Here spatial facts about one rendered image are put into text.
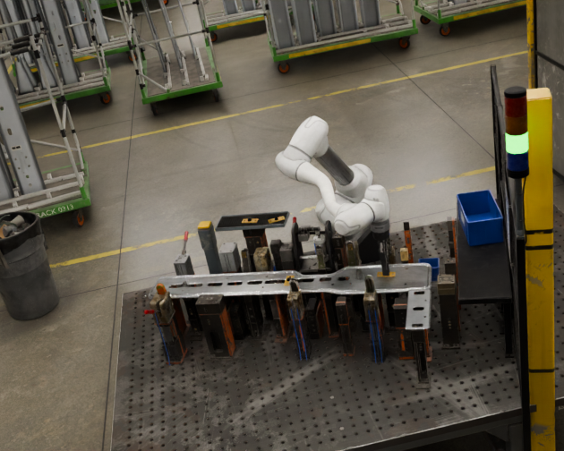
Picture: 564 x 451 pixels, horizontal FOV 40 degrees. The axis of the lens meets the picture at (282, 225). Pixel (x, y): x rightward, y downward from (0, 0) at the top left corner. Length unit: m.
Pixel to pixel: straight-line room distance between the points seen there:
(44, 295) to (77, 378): 0.96
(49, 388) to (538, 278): 3.33
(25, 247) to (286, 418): 2.92
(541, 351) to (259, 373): 1.28
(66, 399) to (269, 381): 1.86
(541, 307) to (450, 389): 0.60
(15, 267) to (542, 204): 3.99
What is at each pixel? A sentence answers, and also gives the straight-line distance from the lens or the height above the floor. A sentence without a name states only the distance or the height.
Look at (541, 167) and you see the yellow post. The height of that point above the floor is 1.75.
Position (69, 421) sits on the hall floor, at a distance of 4.92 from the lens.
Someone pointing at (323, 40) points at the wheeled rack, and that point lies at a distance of 10.27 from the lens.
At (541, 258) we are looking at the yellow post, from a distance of 2.92.
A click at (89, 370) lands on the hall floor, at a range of 5.27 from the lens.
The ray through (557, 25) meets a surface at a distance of 5.89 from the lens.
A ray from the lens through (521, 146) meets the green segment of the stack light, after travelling 2.56.
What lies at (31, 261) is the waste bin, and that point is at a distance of 5.82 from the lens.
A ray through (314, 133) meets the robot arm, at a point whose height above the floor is 1.58.
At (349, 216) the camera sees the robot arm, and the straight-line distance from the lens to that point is 3.26.
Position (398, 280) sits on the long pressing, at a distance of 3.56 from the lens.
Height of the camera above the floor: 2.94
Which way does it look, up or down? 28 degrees down
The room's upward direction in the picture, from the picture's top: 11 degrees counter-clockwise
